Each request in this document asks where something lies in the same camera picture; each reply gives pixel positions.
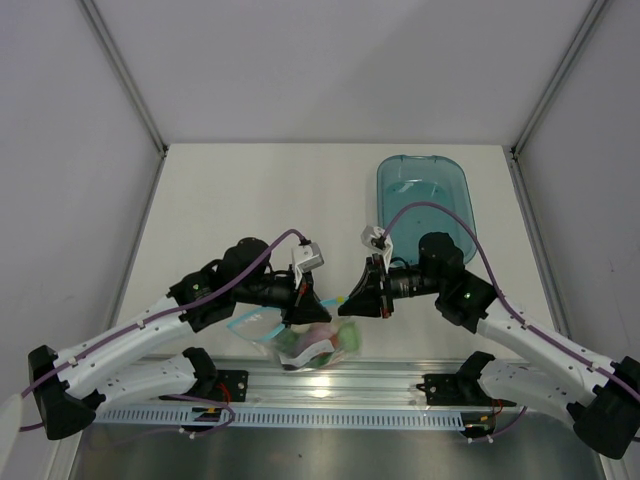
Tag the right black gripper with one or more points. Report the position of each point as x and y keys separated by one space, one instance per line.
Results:
x=368 y=298

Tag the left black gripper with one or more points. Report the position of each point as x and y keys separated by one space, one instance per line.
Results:
x=306 y=306

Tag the white toy onion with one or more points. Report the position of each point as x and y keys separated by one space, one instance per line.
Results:
x=300 y=329

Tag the purple toy eggplant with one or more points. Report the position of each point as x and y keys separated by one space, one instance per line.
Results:
x=319 y=332

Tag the green toy bell pepper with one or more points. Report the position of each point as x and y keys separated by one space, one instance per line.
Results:
x=348 y=336

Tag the clear zip bag blue zipper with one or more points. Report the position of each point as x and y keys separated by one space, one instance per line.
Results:
x=300 y=347

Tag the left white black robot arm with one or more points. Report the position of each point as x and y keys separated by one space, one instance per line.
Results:
x=71 y=387

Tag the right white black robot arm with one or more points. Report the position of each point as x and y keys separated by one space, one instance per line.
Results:
x=595 y=395

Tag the teal plastic tray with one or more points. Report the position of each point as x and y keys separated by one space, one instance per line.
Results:
x=402 y=180

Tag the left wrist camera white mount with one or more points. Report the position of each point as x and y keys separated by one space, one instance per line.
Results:
x=306 y=257

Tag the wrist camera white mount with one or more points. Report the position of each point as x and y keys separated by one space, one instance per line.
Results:
x=306 y=257
x=375 y=239

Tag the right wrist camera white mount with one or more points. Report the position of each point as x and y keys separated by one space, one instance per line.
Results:
x=375 y=239

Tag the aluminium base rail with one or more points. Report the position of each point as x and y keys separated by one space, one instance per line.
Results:
x=350 y=384

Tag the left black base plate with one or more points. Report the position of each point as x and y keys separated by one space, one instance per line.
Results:
x=230 y=386

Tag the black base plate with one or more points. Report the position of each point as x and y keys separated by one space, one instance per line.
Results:
x=230 y=386
x=452 y=390

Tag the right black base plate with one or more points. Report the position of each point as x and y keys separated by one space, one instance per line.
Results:
x=452 y=390

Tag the slotted grey cable duct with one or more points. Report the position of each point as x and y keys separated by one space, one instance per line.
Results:
x=305 y=418

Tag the right side aluminium rail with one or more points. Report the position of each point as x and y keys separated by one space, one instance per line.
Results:
x=540 y=254

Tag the right aluminium frame post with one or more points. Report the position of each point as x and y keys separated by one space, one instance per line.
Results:
x=568 y=60

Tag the aluminium frame post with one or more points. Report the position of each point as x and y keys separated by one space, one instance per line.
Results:
x=118 y=65
x=568 y=60

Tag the left aluminium frame post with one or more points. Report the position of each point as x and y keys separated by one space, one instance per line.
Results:
x=118 y=65

